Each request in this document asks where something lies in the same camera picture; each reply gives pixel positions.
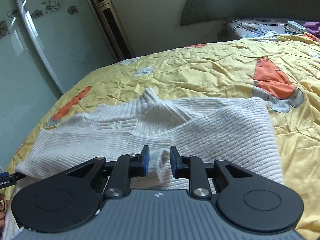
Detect yellow carrot print quilt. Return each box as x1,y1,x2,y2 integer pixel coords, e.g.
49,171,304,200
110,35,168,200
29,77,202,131
9,34,319,239

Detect white remote control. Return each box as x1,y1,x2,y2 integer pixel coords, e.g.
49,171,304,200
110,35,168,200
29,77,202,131
287,21,307,32

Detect eyeglasses on bed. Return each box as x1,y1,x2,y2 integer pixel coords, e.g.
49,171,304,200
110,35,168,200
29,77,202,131
284,27,304,35

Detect glass floral wardrobe sliding doors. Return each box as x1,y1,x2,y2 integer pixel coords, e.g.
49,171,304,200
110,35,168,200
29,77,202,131
1,0,116,168

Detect white knit sweater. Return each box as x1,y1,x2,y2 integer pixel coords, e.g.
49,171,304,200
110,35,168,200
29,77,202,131
14,88,283,192

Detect plaid patterned pillow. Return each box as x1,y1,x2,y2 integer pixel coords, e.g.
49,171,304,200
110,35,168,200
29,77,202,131
218,18,305,41

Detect grey-green padded headboard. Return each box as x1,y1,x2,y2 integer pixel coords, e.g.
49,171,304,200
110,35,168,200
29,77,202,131
180,0,319,26

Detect purple cloth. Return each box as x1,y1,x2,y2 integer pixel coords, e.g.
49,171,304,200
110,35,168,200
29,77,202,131
303,22,320,38

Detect gold tower air conditioner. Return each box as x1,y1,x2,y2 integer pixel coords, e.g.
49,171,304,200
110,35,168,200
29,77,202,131
95,0,135,60

